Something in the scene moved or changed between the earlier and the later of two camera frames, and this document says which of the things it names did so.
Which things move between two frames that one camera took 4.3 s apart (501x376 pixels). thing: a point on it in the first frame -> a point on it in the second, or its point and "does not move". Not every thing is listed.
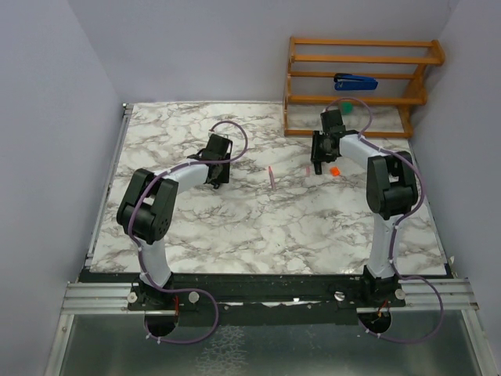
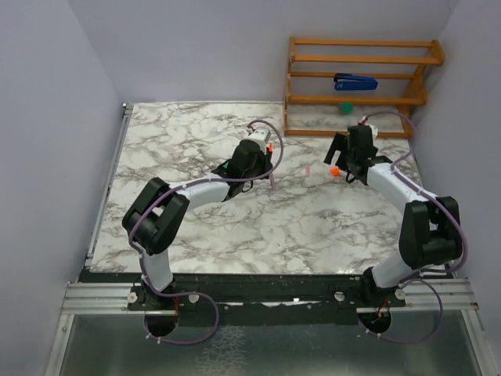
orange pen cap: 334,171 does not move
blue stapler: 349,81 does not move
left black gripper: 224,176 -> 263,156
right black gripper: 316,154 -> 339,142
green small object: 346,107 does not move
